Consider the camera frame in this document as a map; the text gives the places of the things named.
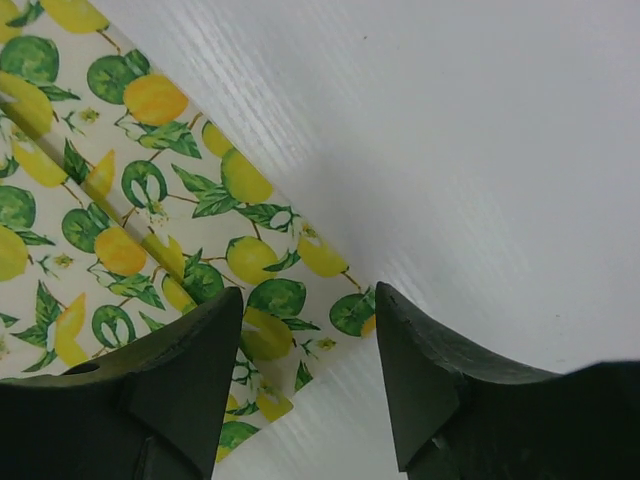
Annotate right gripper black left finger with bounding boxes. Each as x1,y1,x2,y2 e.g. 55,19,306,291
1,287,243,479

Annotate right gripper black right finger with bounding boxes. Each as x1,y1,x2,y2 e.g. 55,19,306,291
375,283,639,479

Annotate lemon print skirt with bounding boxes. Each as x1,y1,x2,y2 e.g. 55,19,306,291
1,1,375,458

